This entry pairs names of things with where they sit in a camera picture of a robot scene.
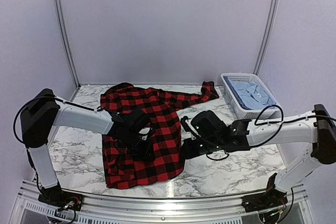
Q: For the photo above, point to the left aluminium corner post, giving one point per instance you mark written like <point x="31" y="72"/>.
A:
<point x="65" y="43"/>

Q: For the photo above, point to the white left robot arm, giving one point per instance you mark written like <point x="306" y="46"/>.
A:
<point x="39" y="115"/>

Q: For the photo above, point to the aluminium corner post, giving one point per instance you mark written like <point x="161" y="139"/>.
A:
<point x="271" y="17"/>
<point x="65" y="43"/>

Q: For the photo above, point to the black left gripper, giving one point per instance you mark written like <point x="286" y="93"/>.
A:
<point x="144" y="153"/>

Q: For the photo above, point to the white plastic basket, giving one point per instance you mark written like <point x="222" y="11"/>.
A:
<point x="241" y="113"/>

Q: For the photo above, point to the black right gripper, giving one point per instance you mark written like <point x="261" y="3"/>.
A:
<point x="189" y="153"/>

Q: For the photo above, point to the aluminium front frame rail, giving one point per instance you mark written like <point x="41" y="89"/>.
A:
<point x="114" y="209"/>

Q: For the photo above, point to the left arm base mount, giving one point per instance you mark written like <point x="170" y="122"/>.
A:
<point x="60" y="198"/>

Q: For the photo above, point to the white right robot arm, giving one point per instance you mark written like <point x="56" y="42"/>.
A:
<point x="317" y="128"/>

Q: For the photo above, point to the right aluminium corner post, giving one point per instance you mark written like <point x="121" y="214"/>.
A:
<point x="271" y="17"/>

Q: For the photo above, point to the light blue shirt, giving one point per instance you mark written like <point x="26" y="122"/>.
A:
<point x="250" y="95"/>

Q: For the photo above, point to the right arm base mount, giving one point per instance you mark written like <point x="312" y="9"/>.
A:
<point x="272" y="197"/>

